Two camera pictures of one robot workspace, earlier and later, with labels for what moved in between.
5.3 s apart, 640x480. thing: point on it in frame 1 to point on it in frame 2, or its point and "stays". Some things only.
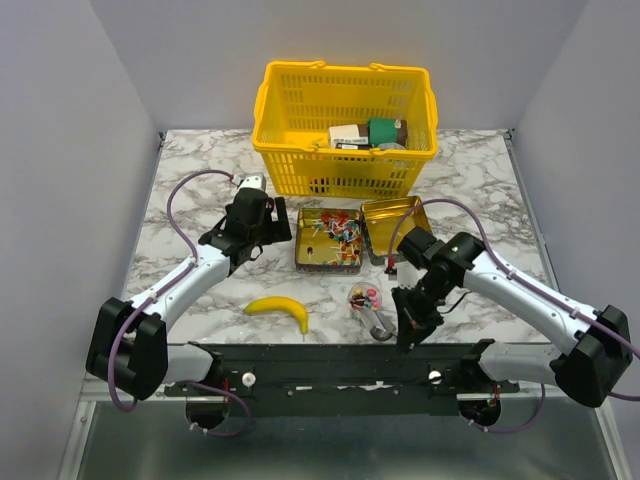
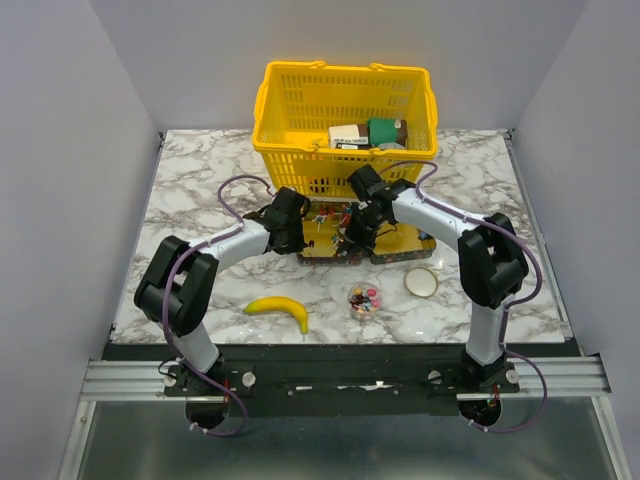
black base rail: (343, 378) stays
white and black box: (347, 137) stays
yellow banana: (278, 305) stays
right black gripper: (414, 324) to (357, 243)
